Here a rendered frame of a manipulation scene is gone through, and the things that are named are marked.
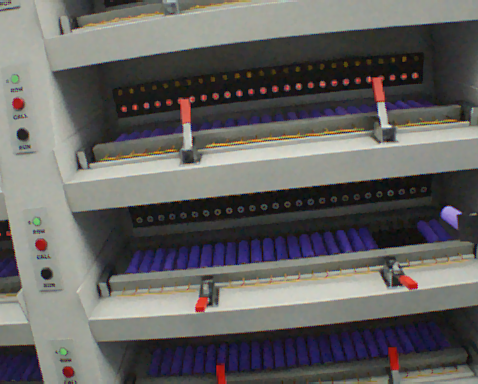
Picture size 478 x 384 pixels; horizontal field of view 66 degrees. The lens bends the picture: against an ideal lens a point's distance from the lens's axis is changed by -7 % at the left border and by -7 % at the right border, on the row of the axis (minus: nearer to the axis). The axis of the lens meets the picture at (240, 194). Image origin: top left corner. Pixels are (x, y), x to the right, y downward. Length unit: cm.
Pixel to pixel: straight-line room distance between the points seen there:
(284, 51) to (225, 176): 30
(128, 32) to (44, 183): 24
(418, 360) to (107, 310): 50
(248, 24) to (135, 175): 25
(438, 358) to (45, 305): 62
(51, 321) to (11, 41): 40
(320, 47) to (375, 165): 28
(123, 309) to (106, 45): 37
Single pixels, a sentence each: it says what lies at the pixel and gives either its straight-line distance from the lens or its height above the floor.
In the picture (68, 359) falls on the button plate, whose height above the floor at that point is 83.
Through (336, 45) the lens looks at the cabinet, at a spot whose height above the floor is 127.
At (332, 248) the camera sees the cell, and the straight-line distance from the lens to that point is 62.
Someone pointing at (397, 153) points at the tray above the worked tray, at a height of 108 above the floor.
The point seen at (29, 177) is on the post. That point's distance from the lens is 60.
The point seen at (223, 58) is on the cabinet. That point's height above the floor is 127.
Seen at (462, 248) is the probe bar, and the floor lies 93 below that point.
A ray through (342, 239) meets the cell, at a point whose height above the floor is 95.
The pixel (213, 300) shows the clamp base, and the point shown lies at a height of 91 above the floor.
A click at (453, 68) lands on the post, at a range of 72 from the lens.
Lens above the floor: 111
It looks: 7 degrees down
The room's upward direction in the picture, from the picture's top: 7 degrees counter-clockwise
